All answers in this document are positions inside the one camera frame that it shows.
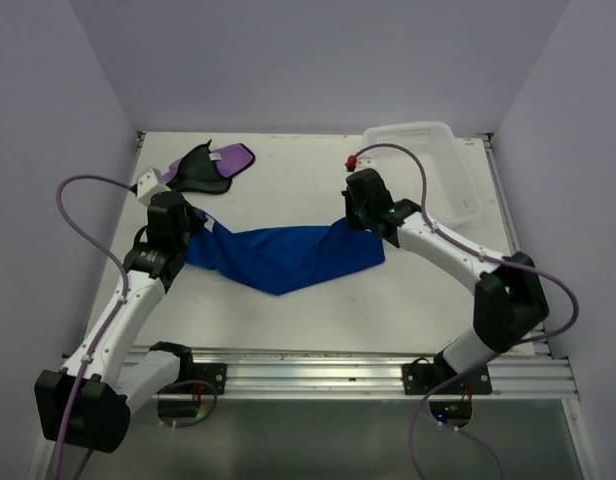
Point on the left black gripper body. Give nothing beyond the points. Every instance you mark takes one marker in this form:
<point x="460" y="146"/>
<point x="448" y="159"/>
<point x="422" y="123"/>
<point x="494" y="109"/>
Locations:
<point x="193" y="221"/>

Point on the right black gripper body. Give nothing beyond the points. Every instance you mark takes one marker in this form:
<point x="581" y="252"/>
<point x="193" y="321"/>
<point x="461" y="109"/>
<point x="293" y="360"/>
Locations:
<point x="356" y="216"/>

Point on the blue towel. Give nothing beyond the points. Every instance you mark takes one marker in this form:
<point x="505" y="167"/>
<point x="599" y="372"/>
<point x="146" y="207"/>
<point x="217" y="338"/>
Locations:
<point x="280" y="260"/>

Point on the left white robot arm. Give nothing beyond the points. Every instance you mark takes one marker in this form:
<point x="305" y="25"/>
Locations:
<point x="89" y="401"/>

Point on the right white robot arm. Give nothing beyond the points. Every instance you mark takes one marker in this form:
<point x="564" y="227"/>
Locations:
<point x="508" y="298"/>

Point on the purple and grey towel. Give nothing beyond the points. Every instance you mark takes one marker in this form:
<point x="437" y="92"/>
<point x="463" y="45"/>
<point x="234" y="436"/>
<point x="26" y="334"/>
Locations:
<point x="207" y="171"/>

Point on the white plastic basket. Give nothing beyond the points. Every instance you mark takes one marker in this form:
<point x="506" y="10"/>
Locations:
<point x="451" y="198"/>

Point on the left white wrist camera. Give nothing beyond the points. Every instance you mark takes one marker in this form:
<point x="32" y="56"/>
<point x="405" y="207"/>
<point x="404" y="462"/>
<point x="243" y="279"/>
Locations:
<point x="148" y="184"/>

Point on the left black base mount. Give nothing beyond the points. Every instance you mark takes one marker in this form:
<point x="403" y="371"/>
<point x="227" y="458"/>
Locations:
<point x="215" y="374"/>

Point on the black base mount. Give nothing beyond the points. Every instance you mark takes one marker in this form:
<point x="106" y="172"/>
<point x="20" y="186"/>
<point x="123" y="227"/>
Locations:
<point x="421" y="376"/>
<point x="215" y="374"/>

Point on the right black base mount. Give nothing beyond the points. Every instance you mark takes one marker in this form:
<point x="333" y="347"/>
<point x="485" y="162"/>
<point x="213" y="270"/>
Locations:
<point x="421" y="376"/>

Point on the aluminium frame rail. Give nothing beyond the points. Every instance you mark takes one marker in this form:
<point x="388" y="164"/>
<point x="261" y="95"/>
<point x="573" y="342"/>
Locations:
<point x="296" y="375"/>

